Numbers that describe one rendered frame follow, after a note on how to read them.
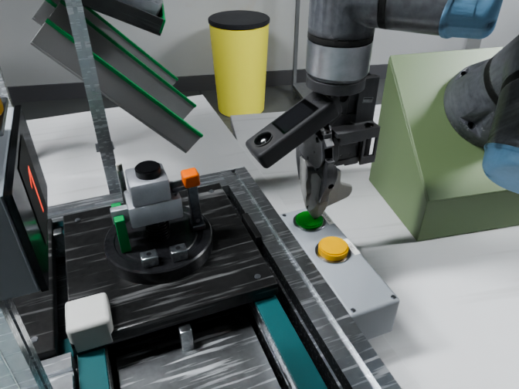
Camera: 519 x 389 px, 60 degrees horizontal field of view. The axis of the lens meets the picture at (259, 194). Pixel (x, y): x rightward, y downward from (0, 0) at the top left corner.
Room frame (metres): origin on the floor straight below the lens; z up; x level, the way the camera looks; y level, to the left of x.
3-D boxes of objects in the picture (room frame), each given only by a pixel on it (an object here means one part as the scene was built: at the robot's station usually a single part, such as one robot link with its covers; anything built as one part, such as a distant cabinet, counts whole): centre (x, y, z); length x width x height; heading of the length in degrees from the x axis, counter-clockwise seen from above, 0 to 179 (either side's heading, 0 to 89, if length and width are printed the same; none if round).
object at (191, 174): (0.47, 0.09, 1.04); 0.04 x 0.02 x 0.08; 112
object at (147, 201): (0.45, 0.14, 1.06); 0.08 x 0.04 x 0.07; 112
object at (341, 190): (0.51, -0.10, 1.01); 0.06 x 0.03 x 0.09; 112
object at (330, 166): (0.50, -0.08, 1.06); 0.05 x 0.02 x 0.09; 22
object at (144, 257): (0.40, 0.13, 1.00); 0.02 x 0.01 x 0.02; 112
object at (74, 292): (0.45, 0.13, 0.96); 0.24 x 0.24 x 0.02; 22
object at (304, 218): (0.52, -0.07, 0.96); 0.04 x 0.04 x 0.02
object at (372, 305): (0.45, -0.10, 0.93); 0.21 x 0.07 x 0.06; 22
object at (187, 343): (0.34, 0.09, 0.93); 0.01 x 0.01 x 0.04; 22
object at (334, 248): (0.45, -0.10, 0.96); 0.04 x 0.04 x 0.02
